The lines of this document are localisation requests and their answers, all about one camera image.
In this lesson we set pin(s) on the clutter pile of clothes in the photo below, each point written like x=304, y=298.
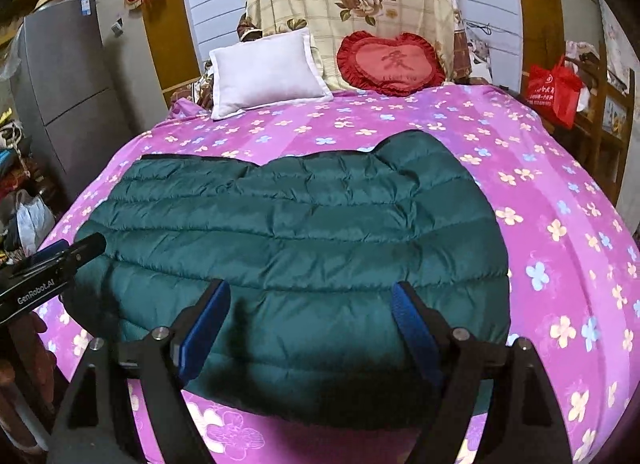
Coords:
x=18, y=171

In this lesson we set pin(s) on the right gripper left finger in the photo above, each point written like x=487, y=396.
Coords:
x=96, y=424

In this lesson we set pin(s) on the white plastic bag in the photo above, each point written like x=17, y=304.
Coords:
x=34, y=221

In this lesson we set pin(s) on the white pillow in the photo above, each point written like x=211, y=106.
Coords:
x=277, y=69

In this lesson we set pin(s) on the brown floral quilt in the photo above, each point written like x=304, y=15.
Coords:
x=198, y=92

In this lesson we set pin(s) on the pink floral bedsheet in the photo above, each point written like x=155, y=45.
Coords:
x=574, y=268

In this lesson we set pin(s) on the dark green puffer jacket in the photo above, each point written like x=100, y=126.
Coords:
x=311, y=248

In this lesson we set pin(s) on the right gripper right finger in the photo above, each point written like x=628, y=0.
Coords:
x=524, y=421

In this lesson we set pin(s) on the red shopping bag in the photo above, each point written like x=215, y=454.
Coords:
x=554, y=93

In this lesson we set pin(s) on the red heart cushion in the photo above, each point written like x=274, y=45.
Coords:
x=398, y=67

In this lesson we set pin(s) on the wooden shelf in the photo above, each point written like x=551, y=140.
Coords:
x=602, y=131

